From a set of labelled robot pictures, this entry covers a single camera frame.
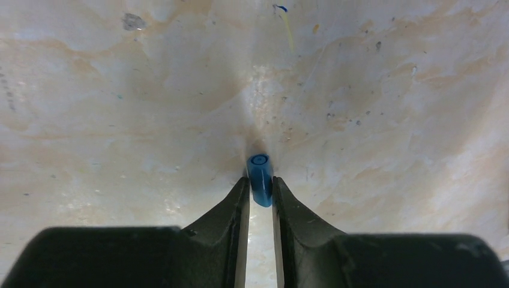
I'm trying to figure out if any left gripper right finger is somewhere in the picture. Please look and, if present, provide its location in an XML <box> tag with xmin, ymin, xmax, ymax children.
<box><xmin>272</xmin><ymin>176</ymin><xmax>346</xmax><ymax>287</ymax></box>

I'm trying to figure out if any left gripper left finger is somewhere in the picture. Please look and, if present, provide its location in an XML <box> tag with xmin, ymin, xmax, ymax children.
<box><xmin>181</xmin><ymin>177</ymin><xmax>250</xmax><ymax>287</ymax></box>

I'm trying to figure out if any small blue pen cap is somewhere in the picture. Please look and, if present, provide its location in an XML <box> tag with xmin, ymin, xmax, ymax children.
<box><xmin>247</xmin><ymin>154</ymin><xmax>273</xmax><ymax>208</ymax></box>

